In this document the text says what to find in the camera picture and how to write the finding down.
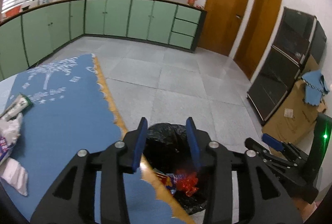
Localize red plastic bag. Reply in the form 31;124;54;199
175;169;199;197

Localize crumpled white tissue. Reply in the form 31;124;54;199
0;113;23;145

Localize brown cardboard box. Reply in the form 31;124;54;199
261;62;328;155

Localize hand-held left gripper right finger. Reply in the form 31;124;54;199
185;117;304;224

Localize person's right forearm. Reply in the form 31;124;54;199
292;197;321;224

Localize dark blue carton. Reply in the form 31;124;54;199
165;173;182;189

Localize light blue table cover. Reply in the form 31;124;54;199
0;72;20;110

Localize wooden door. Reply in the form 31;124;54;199
233;0;286;81
197;0;254;57

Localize red basin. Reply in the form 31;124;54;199
5;5;22;18

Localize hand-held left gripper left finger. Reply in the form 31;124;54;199
31;117;148;224

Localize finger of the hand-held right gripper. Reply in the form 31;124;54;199
244;137;281;163
261;133;303;159

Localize dark blue printed tablecloth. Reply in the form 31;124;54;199
0;54;196;224

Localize white purple flattened packet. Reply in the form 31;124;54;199
0;136;15;165

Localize black trash bag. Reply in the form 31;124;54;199
141;123;216;215

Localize green base cabinets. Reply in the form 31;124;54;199
0;0;207;81

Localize blue cloth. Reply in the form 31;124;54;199
301;71;330;106

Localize black glass cabinet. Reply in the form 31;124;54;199
246;6;328;126

